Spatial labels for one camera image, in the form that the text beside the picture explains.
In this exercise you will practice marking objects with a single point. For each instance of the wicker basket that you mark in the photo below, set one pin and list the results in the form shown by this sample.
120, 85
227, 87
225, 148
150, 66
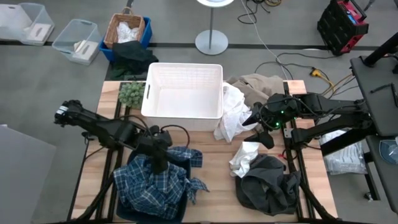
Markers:
115, 29

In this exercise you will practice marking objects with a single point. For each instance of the blue plastic bin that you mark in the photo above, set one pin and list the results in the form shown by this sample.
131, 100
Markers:
146, 34

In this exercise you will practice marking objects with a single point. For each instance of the white cloth in wicker basket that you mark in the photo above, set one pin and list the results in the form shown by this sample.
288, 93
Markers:
127, 32

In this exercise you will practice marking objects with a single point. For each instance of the grey floor lamp stand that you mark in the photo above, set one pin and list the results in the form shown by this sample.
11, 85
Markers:
211, 42

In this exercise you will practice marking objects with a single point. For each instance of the white round lamp head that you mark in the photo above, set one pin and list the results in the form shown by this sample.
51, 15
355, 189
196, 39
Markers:
215, 2

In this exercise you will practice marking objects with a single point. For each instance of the yellow power plug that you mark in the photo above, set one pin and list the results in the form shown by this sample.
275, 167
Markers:
316, 73

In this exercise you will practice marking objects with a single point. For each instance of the large clear plastic bin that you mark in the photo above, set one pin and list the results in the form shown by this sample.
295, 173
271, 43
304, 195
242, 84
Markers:
18, 21

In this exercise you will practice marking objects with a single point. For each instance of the white plastic laundry basket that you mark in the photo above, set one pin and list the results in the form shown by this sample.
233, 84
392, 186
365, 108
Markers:
183, 99

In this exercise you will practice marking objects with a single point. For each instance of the clear bag with white contents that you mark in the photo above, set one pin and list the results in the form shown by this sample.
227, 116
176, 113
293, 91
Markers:
345, 155

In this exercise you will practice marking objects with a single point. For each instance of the beige garment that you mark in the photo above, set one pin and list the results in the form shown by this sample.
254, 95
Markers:
258, 87

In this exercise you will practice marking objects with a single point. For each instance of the small clear plastic bin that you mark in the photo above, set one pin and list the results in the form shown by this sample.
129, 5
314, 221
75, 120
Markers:
74, 34

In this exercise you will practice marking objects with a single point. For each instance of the small white garment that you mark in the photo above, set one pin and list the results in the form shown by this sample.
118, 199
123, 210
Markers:
244, 158

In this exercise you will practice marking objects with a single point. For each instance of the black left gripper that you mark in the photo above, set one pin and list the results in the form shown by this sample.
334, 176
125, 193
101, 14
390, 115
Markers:
155, 141

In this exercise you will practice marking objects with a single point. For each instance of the green artificial plant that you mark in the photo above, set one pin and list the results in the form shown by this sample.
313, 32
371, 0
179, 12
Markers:
132, 94

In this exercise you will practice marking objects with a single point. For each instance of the dark grey garment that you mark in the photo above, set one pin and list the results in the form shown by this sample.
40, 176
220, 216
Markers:
267, 189

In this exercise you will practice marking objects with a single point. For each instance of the blue plaid shirt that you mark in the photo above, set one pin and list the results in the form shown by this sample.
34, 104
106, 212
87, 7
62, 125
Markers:
146, 189

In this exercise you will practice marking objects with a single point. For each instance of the grey flat board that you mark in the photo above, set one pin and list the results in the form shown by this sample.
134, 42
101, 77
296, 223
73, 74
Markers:
21, 174

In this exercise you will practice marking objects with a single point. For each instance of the blue grey round object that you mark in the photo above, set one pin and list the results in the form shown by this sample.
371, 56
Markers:
390, 152

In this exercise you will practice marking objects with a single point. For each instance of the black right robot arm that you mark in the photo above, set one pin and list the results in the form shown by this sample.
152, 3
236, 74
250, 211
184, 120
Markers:
326, 107

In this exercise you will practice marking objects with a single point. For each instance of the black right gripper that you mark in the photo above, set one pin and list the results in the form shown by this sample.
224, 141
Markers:
280, 109

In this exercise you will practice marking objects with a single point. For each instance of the black desk support beam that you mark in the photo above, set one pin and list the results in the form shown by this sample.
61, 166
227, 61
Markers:
345, 141

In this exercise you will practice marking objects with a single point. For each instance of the black diagonal pole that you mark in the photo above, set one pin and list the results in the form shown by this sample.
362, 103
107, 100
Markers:
382, 51

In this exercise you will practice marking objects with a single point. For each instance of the large white thin garment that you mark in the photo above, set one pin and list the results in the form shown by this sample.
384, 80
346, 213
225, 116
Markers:
233, 115

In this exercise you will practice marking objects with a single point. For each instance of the red and black toolbox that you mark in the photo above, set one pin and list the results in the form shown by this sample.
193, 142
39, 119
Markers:
340, 28

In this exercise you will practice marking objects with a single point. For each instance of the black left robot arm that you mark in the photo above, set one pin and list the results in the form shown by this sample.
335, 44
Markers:
102, 126

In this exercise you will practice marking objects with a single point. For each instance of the black pen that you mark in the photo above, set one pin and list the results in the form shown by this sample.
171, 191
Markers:
381, 88

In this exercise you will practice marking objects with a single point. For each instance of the dark grey desk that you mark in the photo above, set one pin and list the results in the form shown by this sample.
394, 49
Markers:
379, 102

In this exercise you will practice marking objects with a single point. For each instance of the dark green cloth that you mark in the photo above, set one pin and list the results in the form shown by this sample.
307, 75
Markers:
133, 59

